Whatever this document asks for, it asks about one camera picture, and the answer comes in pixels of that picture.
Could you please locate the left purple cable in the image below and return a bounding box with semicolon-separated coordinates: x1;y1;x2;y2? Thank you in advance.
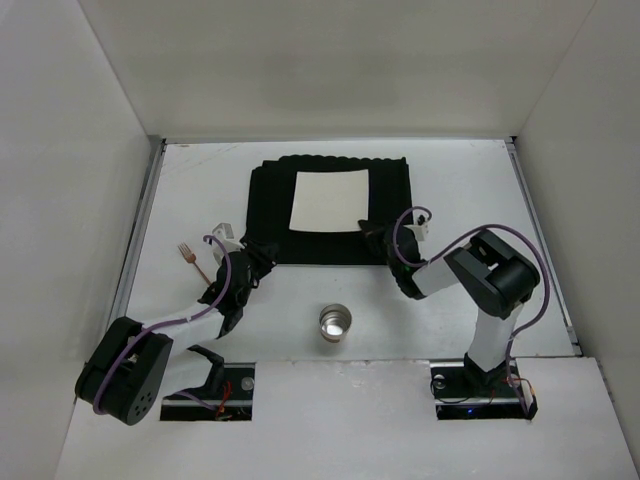
92;234;232;416

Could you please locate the copper fork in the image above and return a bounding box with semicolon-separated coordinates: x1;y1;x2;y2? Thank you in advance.
178;243;211;286

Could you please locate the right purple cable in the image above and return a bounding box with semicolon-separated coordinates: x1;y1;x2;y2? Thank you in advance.
392;207;554;419

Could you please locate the square white plate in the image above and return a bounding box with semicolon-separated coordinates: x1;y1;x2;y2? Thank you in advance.
289;170;369;233

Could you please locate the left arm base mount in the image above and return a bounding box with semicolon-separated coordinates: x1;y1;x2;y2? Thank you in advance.
159;346;256;422

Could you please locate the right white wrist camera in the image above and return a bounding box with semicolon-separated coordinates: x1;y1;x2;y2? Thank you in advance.
407;214;431;242

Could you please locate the metal cup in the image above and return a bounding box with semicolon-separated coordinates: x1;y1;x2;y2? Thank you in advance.
319;304;353;343

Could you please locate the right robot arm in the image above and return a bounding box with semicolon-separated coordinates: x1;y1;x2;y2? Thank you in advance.
358;220;542;385

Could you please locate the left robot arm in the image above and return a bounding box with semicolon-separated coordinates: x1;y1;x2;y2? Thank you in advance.
75;237;278;426

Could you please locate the purple cable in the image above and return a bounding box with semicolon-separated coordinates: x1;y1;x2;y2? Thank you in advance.
92;234;232;416
392;207;554;419

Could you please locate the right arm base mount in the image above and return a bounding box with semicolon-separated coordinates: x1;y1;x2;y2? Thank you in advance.
429;365;538;421

